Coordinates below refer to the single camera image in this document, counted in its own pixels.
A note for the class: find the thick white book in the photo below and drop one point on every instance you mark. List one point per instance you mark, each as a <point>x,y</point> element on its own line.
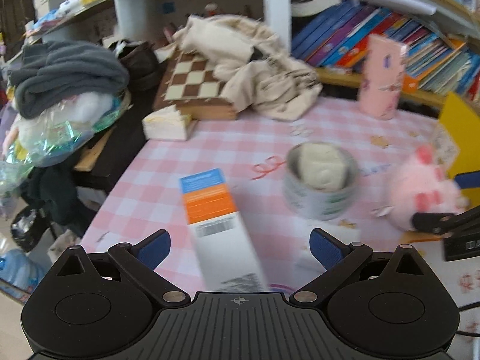
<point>318,3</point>

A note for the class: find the iridescent plastic bag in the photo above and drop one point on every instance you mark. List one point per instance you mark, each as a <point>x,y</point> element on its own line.
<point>56,138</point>

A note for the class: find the grey blanket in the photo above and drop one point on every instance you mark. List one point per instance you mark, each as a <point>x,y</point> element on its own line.
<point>67,75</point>

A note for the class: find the white desk bookshelf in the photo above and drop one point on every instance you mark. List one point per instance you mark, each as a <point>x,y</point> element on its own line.
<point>277,26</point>

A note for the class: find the pink plush paw toy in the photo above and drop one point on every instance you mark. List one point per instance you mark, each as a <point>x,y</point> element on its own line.
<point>420,183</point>

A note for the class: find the row of books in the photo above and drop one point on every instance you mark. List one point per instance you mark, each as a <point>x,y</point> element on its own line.
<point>356,37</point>

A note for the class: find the white tissue pack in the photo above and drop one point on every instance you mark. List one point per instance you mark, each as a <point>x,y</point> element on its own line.
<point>165,123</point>

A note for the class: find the white cube block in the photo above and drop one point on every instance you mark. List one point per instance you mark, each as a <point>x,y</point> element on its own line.
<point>322,167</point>

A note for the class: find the white charger adapter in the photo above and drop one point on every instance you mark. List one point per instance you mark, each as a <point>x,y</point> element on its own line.
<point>337,234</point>

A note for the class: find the blue water jug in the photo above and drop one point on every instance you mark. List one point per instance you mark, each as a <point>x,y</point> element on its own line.
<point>18,273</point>

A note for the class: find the pink sticker-covered cylinder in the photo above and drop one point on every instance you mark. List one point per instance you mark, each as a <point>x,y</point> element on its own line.
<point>382,75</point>

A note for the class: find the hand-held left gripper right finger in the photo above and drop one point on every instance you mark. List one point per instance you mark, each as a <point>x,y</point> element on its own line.
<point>326,247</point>

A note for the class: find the grey tape roll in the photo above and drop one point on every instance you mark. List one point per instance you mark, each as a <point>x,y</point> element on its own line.
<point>318,202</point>

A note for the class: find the small orange box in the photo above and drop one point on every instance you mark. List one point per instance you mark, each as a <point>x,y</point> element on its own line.
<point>409,83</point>

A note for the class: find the wooden chessboard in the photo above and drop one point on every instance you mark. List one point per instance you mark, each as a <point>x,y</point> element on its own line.
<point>191,82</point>

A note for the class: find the dark brown bag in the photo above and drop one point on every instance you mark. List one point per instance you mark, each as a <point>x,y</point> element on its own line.
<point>138,63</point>

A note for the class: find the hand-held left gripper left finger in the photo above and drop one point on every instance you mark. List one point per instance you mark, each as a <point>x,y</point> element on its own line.
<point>153,247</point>

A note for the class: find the yellow cardboard box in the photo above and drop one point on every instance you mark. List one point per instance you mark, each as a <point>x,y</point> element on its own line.
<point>463,127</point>

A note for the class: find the orange and white medicine box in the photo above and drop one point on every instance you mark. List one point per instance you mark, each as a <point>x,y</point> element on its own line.
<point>221,232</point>

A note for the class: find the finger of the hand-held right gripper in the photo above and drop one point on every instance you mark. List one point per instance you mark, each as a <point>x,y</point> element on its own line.
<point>431,222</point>
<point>470,180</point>

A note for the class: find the pink checked tablecloth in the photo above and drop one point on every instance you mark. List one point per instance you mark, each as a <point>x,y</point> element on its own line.
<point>225,150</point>

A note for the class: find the beige cloth bag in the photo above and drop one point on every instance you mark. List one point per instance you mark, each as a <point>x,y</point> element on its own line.
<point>262,75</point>

